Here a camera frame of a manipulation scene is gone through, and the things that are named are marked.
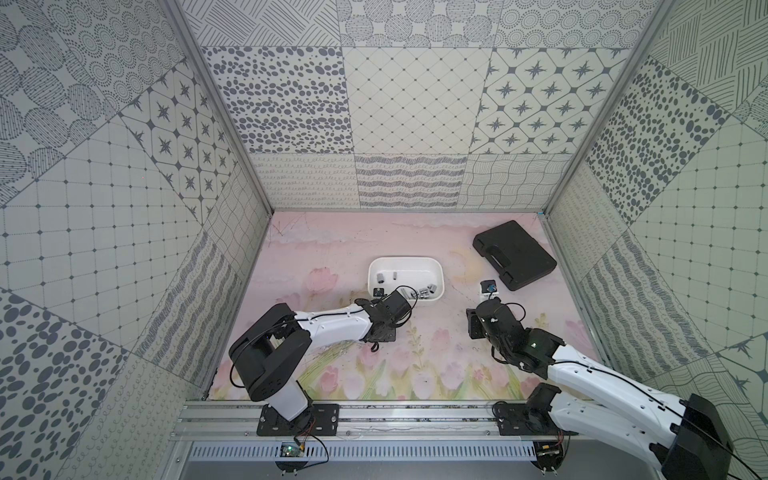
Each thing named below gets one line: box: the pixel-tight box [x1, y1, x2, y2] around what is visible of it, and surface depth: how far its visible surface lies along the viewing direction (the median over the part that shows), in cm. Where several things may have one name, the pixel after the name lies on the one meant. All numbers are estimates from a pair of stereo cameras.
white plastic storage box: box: [368, 256, 445, 303], surface depth 100 cm
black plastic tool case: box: [472, 220, 557, 291], surface depth 106 cm
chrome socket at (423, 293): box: [418, 284, 437, 299], surface depth 99 cm
